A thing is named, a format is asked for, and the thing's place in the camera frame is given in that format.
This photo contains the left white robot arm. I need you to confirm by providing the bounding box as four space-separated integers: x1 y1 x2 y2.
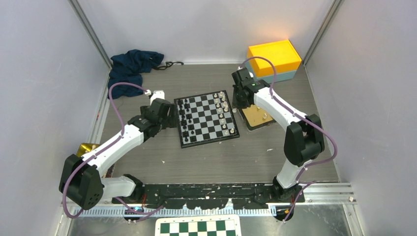
59 98 176 210

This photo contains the dark blue cloth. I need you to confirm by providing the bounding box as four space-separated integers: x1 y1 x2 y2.
108 50 164 88

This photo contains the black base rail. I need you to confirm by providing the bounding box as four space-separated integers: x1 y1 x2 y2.
122 183 301 210

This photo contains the black cord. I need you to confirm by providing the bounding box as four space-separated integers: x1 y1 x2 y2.
153 60 185 71

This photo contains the gold tin with brown pieces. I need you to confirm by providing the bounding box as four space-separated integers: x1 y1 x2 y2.
76 143 115 178

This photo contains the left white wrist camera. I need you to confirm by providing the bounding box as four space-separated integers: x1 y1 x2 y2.
144 89 165 105

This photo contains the gold tin tray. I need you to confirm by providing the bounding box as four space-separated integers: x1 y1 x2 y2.
238 105 276 131

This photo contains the black and white chessboard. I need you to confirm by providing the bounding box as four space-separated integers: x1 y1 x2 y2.
174 90 240 148

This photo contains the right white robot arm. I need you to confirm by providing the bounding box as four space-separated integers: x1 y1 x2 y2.
232 68 325 202

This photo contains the orange and teal box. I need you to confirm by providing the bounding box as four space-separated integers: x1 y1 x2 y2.
245 39 302 84

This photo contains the green checkered calibration board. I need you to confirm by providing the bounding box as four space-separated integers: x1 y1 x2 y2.
155 214 242 236

